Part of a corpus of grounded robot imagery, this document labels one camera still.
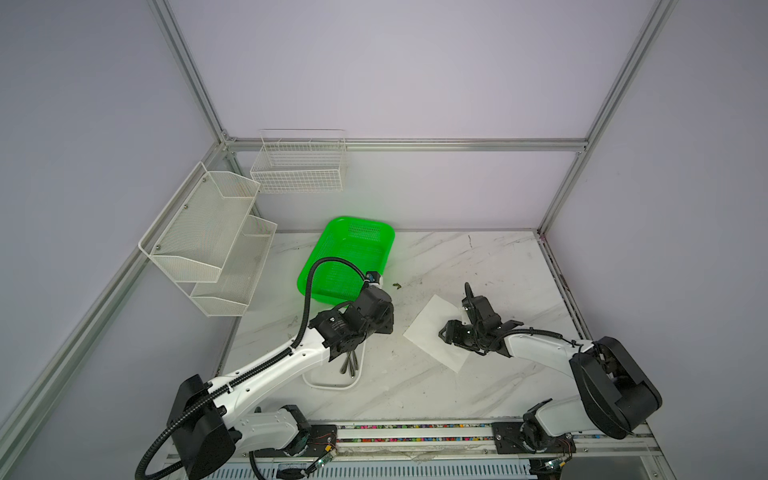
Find silver fork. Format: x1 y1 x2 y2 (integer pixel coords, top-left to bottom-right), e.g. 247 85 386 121
340 352 355 377

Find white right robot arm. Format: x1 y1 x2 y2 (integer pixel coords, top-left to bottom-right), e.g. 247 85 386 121
438 283 663 453

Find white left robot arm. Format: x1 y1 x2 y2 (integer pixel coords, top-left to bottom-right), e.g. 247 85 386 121
168 283 394 479

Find white rectangular tray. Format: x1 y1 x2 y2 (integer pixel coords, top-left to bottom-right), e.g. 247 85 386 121
302 342 367 391

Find green plastic basket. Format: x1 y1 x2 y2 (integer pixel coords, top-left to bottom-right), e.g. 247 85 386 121
296 215 397 306

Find white mesh lower shelf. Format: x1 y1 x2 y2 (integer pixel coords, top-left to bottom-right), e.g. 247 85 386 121
191 215 277 317

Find white mesh shelf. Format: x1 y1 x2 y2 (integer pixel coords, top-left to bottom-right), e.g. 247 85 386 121
138 163 260 283
191 215 277 317

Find white mesh upper shelf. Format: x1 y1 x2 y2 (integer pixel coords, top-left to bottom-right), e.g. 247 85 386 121
138 163 260 283

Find black corrugated cable hose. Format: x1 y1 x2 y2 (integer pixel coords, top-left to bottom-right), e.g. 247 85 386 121
134 256 376 480

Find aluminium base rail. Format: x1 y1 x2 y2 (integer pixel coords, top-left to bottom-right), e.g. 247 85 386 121
167 419 661 480

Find white wire basket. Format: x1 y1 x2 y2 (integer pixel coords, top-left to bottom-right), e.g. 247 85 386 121
250 129 347 194

